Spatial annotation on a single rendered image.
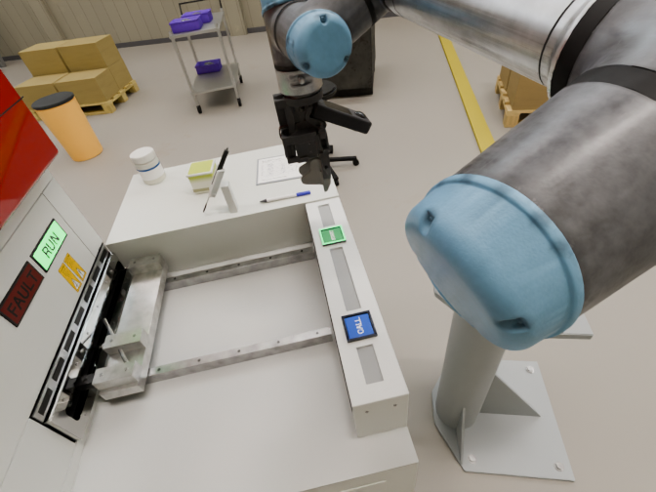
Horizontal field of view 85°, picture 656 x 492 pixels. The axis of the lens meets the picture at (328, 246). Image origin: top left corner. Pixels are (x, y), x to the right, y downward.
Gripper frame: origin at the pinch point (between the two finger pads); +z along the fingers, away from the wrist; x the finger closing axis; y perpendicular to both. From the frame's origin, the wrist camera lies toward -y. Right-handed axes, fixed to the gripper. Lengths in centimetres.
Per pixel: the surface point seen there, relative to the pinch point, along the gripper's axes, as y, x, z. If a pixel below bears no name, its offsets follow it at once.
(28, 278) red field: 58, 9, 0
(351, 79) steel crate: -70, -308, 90
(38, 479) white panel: 59, 37, 20
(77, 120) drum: 193, -297, 74
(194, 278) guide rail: 39.0, -8.0, 26.1
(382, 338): -2.6, 29.4, 14.6
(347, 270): -0.1, 11.3, 15.0
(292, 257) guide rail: 12.0, -8.0, 26.2
